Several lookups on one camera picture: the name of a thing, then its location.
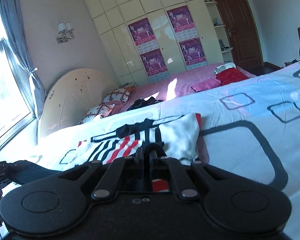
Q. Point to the striped knit sweater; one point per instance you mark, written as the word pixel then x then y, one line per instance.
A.
pixel 182 140

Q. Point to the blue vase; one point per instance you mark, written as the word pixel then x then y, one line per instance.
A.
pixel 217 21

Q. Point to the cream round headboard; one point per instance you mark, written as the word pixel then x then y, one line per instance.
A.
pixel 72 97

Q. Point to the dark clothes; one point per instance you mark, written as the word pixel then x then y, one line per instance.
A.
pixel 145 103

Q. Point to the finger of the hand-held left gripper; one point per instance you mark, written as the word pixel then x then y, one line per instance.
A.
pixel 32 173

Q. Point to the brown wooden door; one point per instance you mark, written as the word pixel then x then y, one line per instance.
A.
pixel 237 25

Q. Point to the black white striped garment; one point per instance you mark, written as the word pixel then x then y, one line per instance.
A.
pixel 222 68

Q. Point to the pink bed sheet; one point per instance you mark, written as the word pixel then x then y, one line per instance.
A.
pixel 185 80

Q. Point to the purple wall poster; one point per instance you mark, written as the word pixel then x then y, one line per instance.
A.
pixel 141 32
pixel 192 51
pixel 153 61
pixel 180 20

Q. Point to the pink garment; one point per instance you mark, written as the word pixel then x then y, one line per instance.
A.
pixel 206 85

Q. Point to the dark shelf item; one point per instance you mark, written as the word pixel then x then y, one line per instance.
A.
pixel 223 45

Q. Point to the heart print pillow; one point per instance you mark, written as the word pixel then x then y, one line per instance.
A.
pixel 97 112
pixel 116 95

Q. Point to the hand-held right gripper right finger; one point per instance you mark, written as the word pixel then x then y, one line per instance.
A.
pixel 156 158

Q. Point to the cream wardrobe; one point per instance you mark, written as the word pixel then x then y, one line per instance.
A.
pixel 120 42

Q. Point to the grey blue curtain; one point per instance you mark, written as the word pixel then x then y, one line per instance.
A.
pixel 17 42

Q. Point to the red garment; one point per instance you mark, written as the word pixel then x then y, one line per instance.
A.
pixel 232 76

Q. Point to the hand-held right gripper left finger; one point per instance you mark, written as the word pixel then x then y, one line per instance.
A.
pixel 142 155

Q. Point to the window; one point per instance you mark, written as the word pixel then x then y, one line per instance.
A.
pixel 5 92

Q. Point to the wall lamp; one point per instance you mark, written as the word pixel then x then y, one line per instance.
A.
pixel 65 31

